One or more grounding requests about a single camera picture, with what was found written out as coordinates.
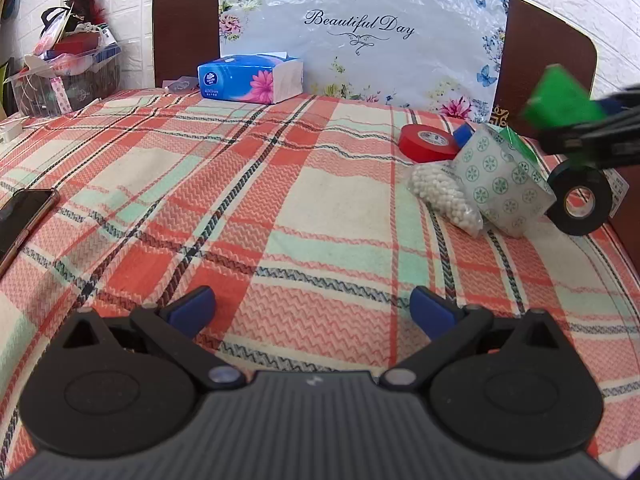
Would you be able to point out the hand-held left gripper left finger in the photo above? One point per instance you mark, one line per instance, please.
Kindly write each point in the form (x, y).
(192, 307)

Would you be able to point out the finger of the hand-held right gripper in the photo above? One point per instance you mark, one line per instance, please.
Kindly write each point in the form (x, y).
(610, 106)
(575, 147)

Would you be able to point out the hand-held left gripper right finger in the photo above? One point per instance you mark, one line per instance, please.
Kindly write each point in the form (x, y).
(432, 310)

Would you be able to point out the black tape roll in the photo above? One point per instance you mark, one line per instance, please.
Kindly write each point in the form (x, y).
(575, 225)

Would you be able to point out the green patterned tissue pack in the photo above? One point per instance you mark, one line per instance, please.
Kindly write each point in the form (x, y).
(500, 185)

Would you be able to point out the red tape roll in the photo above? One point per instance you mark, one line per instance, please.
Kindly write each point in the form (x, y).
(415, 145)

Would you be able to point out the gold patterned dark card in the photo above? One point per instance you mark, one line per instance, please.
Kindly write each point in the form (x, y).
(500, 116)

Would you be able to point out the blue tape roll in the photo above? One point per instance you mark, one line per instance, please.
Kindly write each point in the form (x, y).
(462, 135)

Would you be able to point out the bag of white beads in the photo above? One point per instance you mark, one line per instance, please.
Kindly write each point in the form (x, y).
(445, 192)

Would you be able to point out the plaid blanket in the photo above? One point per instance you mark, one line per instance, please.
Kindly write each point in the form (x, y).
(300, 185)

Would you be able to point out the dark smartphone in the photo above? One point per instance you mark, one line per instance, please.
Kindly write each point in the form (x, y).
(20, 215)

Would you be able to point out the small clear plastic packet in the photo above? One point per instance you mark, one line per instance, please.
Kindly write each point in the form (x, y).
(180, 84)

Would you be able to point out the floral plastic sheet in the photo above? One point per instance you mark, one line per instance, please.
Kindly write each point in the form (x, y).
(360, 60)

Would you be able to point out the blue tissue pack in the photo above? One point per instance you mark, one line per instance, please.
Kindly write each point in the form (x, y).
(240, 80)

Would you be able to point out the clear storage box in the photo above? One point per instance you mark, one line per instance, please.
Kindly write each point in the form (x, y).
(85, 85)

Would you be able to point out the brown wooden headboard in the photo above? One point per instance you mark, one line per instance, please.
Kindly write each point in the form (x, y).
(185, 25)

